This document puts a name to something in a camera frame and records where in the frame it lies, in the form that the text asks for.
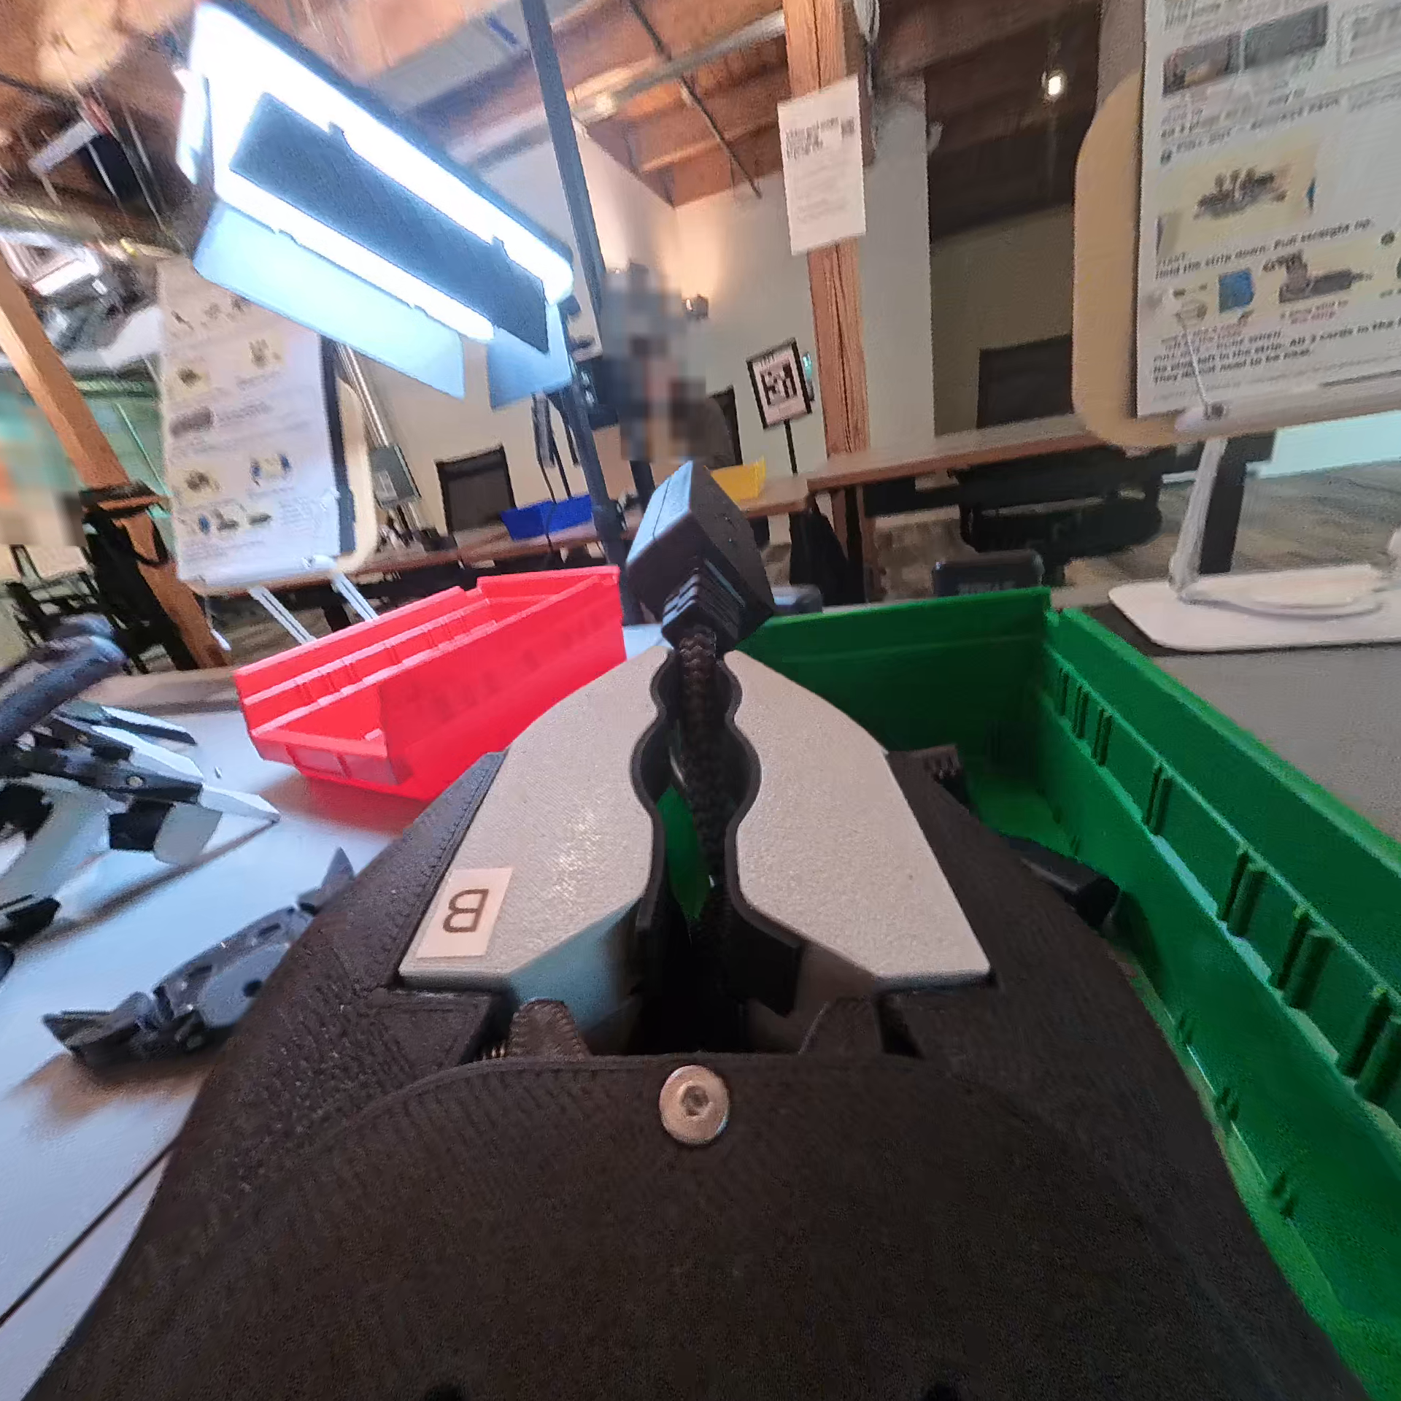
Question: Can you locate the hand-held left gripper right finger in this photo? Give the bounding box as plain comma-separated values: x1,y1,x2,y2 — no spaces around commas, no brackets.
722,647,995,994

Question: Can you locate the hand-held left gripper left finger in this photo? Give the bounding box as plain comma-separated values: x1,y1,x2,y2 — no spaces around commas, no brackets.
396,645,672,994

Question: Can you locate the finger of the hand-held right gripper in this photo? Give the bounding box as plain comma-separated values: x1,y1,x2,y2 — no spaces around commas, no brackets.
0,702,206,798
104,782,281,866

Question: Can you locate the green plastic bin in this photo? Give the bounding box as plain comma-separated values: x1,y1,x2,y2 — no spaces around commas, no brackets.
656,588,1401,1401

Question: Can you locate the black flat angled plug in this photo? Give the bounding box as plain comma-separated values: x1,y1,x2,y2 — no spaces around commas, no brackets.
621,459,776,651

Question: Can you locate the red plastic bin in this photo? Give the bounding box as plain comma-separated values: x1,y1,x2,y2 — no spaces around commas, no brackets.
232,565,629,803

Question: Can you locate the black toothed plastic part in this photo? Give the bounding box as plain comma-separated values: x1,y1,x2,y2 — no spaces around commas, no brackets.
45,848,355,1072

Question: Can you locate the wooden diagonal brace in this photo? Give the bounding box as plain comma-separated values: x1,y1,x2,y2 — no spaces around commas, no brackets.
0,261,227,671

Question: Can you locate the black backpack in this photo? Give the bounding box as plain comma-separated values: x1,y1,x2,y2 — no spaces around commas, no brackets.
787,506,853,605

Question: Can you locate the wooden work desk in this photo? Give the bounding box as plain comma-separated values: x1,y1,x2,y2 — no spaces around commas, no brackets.
206,475,811,600
806,421,1107,600

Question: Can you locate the white instruction poster board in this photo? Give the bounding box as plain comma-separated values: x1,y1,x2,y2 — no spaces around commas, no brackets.
160,256,382,596

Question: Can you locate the blue plastic bin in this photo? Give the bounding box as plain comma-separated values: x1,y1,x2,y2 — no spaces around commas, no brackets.
500,494,595,541

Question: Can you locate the black office chair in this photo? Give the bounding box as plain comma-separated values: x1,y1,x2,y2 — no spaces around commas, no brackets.
437,445,517,532
958,449,1165,583

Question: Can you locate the black framed marker poster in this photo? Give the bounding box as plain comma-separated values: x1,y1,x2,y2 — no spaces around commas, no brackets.
746,339,816,431

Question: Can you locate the studio light panel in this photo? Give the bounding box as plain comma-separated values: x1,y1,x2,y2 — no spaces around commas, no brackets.
175,0,579,411

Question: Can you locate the tan display board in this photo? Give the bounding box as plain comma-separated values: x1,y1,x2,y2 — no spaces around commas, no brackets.
1071,65,1401,451

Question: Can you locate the black tripod pole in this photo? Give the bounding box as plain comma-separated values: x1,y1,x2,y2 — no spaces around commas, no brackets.
518,0,657,572

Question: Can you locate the white paper notice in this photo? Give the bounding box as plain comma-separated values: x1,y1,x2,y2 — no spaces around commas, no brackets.
778,75,868,256

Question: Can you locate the printed instruction sheet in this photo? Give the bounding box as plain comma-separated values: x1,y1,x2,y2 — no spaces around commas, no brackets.
1137,0,1401,418

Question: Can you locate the black cable connector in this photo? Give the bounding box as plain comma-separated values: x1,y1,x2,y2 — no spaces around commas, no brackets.
1003,835,1119,926

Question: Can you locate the wooden support post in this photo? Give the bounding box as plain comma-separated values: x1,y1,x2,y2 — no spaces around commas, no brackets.
782,0,879,459

